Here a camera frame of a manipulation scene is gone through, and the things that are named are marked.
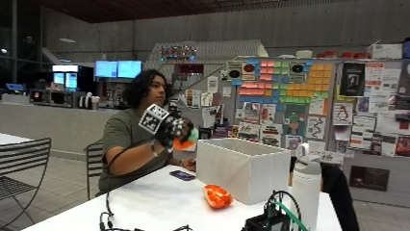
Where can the orange and green soft toy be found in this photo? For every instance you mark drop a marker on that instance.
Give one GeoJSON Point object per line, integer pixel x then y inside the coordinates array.
{"type": "Point", "coordinates": [185, 143]}

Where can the white marker cube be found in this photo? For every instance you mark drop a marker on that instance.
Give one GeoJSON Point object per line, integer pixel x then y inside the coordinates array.
{"type": "Point", "coordinates": [152, 118]}

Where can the the person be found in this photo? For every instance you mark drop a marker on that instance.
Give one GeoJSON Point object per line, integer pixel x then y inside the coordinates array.
{"type": "Point", "coordinates": [121, 134]}

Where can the dark smartphone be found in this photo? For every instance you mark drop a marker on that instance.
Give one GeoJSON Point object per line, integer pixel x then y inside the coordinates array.
{"type": "Point", "coordinates": [182, 175]}

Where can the white fabric storage box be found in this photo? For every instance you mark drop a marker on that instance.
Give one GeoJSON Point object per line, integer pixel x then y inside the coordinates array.
{"type": "Point", "coordinates": [238, 170]}

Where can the orange plastic toy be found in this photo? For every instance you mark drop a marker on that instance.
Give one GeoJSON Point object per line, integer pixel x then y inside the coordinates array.
{"type": "Point", "coordinates": [217, 196]}

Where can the colourful lit sign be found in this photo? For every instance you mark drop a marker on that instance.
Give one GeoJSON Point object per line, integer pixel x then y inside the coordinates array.
{"type": "Point", "coordinates": [177, 53]}

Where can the white jugs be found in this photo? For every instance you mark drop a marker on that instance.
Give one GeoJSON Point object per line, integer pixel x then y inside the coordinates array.
{"type": "Point", "coordinates": [88, 101]}

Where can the black metal slatted chair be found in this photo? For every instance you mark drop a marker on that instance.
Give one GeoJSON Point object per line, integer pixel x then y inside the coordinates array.
{"type": "Point", "coordinates": [93, 166]}
{"type": "Point", "coordinates": [21, 173]}

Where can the grey service counter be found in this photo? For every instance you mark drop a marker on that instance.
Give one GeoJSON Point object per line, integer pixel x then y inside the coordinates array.
{"type": "Point", "coordinates": [55, 123]}

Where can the patch of coloured sticky notes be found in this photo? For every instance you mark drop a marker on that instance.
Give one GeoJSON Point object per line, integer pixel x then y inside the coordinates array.
{"type": "Point", "coordinates": [294, 86]}

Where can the lit drinks fridge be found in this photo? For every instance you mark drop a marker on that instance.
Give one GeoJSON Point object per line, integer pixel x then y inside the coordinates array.
{"type": "Point", "coordinates": [65, 78]}

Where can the black microwave oven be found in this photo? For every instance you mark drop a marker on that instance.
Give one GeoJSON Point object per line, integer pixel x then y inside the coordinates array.
{"type": "Point", "coordinates": [51, 97]}

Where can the white water bottle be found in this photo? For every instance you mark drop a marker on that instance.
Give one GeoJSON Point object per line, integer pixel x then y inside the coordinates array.
{"type": "Point", "coordinates": [305, 189]}

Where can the black electronic box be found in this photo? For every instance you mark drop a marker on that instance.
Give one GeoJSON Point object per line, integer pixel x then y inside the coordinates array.
{"type": "Point", "coordinates": [266, 223]}

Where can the black jacket on chair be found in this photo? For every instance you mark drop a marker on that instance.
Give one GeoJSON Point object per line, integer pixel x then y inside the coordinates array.
{"type": "Point", "coordinates": [340, 192]}

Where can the black poster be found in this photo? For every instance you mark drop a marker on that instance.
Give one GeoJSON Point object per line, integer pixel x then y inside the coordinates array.
{"type": "Point", "coordinates": [352, 79]}

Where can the grey notice board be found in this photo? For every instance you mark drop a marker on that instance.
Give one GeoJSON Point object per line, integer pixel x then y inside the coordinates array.
{"type": "Point", "coordinates": [368, 112]}

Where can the row of red containers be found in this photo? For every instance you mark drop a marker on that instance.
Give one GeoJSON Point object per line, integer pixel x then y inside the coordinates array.
{"type": "Point", "coordinates": [341, 55]}

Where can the black framed sign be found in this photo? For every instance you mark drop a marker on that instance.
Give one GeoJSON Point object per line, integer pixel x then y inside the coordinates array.
{"type": "Point", "coordinates": [369, 178]}

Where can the white cardboard box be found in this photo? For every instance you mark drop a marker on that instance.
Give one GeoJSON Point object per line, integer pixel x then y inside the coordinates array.
{"type": "Point", "coordinates": [386, 51]}

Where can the blue wall monitor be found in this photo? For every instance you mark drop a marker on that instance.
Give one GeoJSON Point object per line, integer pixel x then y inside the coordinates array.
{"type": "Point", "coordinates": [129, 69]}
{"type": "Point", "coordinates": [105, 69]}

